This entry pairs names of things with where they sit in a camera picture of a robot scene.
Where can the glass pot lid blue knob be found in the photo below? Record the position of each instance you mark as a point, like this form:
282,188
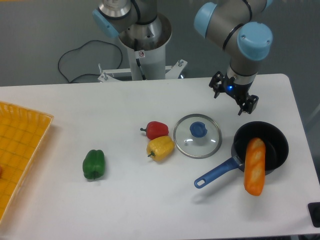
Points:
197,136

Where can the black device at table edge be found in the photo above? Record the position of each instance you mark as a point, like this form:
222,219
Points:
314,212

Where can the black saucepan blue handle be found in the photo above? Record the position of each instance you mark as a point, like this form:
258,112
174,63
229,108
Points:
277,151

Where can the yellow toy bell pepper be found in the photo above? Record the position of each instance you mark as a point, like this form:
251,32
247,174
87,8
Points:
160,148

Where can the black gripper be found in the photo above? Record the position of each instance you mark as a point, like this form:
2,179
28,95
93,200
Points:
237,87

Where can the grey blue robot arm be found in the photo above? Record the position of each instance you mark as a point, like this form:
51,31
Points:
229,25

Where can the green toy bell pepper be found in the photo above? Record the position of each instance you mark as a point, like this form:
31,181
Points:
94,164

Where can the yellow plastic basket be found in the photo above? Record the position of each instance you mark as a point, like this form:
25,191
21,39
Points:
22,131

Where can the orange toy baguette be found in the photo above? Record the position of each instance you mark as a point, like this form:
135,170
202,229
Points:
254,167

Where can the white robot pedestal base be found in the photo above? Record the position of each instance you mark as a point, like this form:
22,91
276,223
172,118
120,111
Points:
146,50

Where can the red toy bell pepper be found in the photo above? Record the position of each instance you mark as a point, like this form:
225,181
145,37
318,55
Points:
155,129

